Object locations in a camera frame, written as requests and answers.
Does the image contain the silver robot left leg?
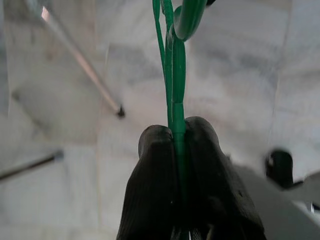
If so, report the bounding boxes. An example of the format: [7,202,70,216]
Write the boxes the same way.
[224,159,320,240]

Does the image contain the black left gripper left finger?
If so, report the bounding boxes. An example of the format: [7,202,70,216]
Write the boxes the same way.
[115,124,186,240]

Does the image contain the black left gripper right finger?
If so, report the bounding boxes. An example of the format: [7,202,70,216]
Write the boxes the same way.
[183,115,267,240]

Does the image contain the silver metal clothes rack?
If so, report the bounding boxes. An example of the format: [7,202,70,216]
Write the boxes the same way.
[0,0,126,181]

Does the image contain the black robot left foot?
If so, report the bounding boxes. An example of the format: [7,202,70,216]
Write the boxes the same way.
[265,148,295,189]

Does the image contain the green plastic hanger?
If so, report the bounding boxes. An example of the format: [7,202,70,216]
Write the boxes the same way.
[152,0,208,201]

